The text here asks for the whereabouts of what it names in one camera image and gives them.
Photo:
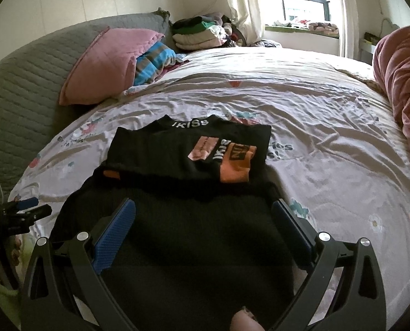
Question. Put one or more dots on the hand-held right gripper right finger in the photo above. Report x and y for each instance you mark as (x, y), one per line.
(293, 231)

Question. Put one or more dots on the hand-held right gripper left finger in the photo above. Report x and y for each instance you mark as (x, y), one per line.
(115, 234)

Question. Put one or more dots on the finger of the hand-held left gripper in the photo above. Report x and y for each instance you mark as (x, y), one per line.
(27, 202)
(36, 212)

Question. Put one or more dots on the black sweater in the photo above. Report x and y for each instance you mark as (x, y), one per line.
(191, 248)

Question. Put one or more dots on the clothes on window sill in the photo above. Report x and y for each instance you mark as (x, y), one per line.
(312, 27)

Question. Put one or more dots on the stack of folded clothes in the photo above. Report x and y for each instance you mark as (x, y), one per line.
(198, 34)

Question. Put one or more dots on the person's right hand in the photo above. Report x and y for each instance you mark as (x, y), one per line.
(246, 321)

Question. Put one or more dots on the green quilted headboard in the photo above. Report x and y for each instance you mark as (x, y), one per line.
(25, 93)

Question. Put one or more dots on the strawberry print quilt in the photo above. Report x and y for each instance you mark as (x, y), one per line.
(329, 127)

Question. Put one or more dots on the pink pillow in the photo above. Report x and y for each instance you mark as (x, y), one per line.
(101, 65)

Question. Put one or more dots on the blue striped cloth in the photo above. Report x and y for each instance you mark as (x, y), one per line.
(153, 60)

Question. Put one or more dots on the pink blanket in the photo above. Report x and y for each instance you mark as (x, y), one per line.
(401, 86)

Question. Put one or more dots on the white side table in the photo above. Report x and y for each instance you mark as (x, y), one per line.
(367, 48)

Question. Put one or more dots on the cream curtain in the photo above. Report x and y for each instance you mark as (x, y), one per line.
(243, 3)
(344, 13)

